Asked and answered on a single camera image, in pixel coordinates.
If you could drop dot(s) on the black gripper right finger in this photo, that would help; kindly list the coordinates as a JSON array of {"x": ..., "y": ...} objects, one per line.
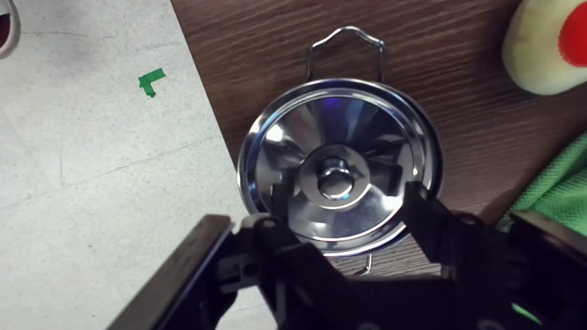
[{"x": 427, "y": 231}]

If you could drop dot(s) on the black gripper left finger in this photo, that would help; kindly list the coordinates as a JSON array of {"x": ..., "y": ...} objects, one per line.
[{"x": 286, "y": 231}]

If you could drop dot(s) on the shiny steel pot lid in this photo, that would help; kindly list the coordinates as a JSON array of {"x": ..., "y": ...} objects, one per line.
[{"x": 341, "y": 134}]

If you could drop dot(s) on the small steel pot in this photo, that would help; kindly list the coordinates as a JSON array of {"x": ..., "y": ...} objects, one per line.
[{"x": 348, "y": 28}]

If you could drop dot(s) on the green cloth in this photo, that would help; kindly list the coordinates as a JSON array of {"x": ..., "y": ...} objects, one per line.
[{"x": 561, "y": 189}]

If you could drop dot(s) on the green tape floor mark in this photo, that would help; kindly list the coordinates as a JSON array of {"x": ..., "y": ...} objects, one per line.
[{"x": 148, "y": 83}]

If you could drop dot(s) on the yellow plush toy red spot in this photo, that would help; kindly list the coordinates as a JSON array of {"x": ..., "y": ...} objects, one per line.
[{"x": 537, "y": 55}]

